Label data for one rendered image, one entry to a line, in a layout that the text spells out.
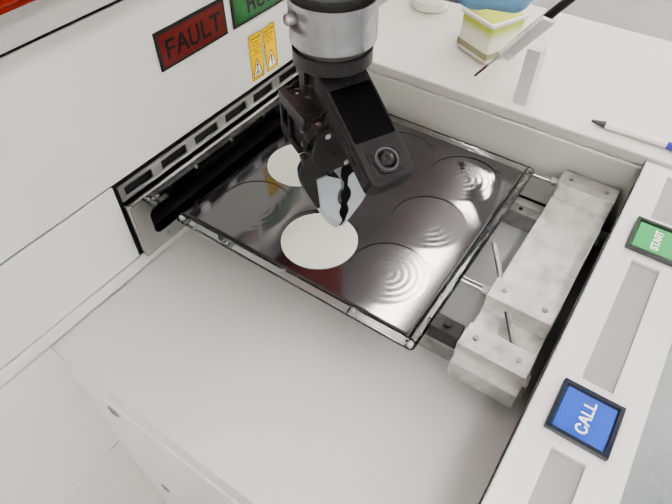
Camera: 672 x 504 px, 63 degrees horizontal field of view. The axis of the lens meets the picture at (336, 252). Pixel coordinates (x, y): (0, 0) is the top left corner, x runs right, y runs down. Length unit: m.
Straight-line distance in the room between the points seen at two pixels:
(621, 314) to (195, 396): 0.49
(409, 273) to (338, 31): 0.34
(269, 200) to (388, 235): 0.18
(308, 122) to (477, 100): 0.41
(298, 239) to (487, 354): 0.28
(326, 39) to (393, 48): 0.53
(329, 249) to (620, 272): 0.34
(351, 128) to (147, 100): 0.32
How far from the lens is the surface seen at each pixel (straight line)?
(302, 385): 0.69
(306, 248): 0.71
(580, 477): 0.54
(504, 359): 0.63
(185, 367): 0.73
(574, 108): 0.91
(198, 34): 0.76
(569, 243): 0.81
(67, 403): 0.89
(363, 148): 0.47
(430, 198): 0.79
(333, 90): 0.49
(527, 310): 0.68
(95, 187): 0.72
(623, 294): 0.67
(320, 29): 0.46
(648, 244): 0.72
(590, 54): 1.06
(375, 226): 0.74
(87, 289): 0.79
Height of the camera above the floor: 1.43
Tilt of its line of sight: 49 degrees down
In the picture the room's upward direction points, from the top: straight up
